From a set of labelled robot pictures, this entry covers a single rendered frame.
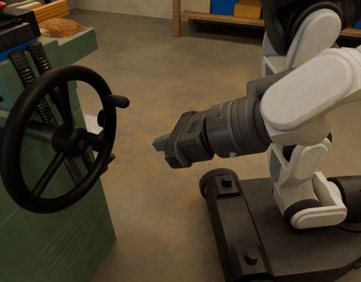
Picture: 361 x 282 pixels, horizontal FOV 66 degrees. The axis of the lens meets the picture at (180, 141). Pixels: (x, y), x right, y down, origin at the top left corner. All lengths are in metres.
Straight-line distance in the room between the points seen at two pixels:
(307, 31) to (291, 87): 0.30
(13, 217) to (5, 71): 0.39
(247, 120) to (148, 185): 1.20
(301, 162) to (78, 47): 0.69
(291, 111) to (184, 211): 1.13
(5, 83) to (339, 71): 0.50
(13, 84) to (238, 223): 0.92
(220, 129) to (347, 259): 0.94
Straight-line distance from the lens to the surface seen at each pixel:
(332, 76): 0.36
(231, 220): 1.19
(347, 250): 1.29
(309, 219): 1.14
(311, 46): 0.68
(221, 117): 0.41
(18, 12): 0.65
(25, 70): 0.57
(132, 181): 1.58
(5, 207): 0.79
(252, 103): 0.41
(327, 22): 0.67
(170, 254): 1.31
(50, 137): 0.59
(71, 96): 0.83
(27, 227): 0.87
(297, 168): 0.89
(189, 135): 0.45
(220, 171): 1.34
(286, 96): 0.37
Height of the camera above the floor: 1.16
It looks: 40 degrees down
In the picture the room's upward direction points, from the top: straight up
